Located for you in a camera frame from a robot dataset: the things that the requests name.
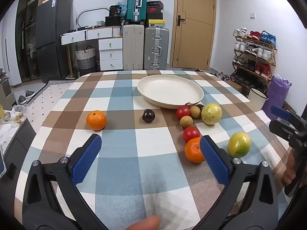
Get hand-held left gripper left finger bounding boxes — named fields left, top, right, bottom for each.
left=23, top=134, right=108, bottom=230

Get orange mandarin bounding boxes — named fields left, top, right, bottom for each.
left=86, top=110, right=107, bottom=131
left=185, top=137, right=206, bottom=164

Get yellow-green lemon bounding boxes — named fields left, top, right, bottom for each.
left=227, top=132, right=252, bottom=159

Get person's right hand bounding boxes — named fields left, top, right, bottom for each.
left=282, top=149, right=298, bottom=186

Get beige suitcase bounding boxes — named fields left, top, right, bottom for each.
left=122, top=24, right=145, bottom=71

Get brown longan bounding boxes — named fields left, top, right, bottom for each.
left=180, top=116, right=193, bottom=128
left=190, top=105, right=201, bottom=119

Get dark purple plum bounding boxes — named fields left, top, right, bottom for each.
left=141, top=109, right=156, bottom=123

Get red tomato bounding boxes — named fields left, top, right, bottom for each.
left=182, top=126, right=201, bottom=143
left=176, top=106, right=191, bottom=120

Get cream round plate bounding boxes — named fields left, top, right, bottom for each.
left=137, top=75, right=204, bottom=109

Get silver suitcase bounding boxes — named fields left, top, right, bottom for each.
left=144, top=27, right=169, bottom=70

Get wooden door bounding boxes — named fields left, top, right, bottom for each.
left=171, top=0, right=216, bottom=70

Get purple bag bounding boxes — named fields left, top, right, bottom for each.
left=261, top=74, right=292, bottom=114

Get yellow and black box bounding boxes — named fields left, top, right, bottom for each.
left=147, top=19, right=166, bottom=28

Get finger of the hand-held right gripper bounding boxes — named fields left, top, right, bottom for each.
left=269, top=119, right=301, bottom=141
left=271, top=105, right=307, bottom=133

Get pale yellow guava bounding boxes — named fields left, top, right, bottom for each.
left=201, top=103, right=223, bottom=125

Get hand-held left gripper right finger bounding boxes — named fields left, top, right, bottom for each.
left=192, top=135, right=279, bottom=230

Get wooden shoe rack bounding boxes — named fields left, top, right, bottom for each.
left=231, top=27, right=279, bottom=94

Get white drawer dresser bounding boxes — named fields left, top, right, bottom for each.
left=60, top=27, right=124, bottom=72

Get white enamel bucket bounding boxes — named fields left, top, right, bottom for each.
left=247, top=88, right=268, bottom=111

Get person's left hand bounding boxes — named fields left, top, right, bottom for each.
left=126, top=216, right=161, bottom=230

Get teal suitcase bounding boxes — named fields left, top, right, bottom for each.
left=126, top=0, right=147, bottom=24

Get dark cherry with stem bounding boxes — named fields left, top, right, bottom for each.
left=185, top=102, right=205, bottom=111

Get cardboard box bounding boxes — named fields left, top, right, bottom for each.
left=236, top=83, right=251, bottom=96

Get black and red shoe box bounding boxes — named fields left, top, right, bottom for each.
left=146, top=1, right=164, bottom=20

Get striped floor rug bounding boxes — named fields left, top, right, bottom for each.
left=47, top=79, right=77, bottom=86

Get dotted floor mat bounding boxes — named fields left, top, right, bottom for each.
left=24, top=83, right=77, bottom=125

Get pair of grey slippers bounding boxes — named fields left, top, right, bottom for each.
left=18, top=90, right=36, bottom=104

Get shoes on floor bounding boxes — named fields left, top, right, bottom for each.
left=210, top=72, right=231, bottom=81

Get checked tablecloth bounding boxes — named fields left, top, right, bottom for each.
left=14, top=70, right=292, bottom=230

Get black storage box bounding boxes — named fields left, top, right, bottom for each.
left=105, top=16, right=124, bottom=27

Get woven laundry basket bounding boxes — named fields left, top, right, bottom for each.
left=75, top=46, right=97, bottom=70

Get dark grey refrigerator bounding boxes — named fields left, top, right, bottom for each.
left=35, top=0, right=72, bottom=82

